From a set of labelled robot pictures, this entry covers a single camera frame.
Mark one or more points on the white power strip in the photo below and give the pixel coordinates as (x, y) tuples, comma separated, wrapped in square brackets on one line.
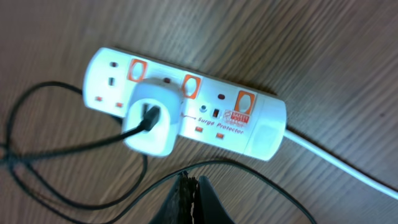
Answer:
[(191, 105)]

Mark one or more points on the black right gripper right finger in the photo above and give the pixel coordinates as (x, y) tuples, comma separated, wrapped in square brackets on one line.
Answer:
[(208, 208)]

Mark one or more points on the white USB wall charger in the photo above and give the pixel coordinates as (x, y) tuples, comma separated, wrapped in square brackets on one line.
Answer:
[(152, 121)]

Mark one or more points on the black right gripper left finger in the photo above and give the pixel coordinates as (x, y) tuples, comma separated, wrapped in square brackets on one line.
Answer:
[(177, 207)]

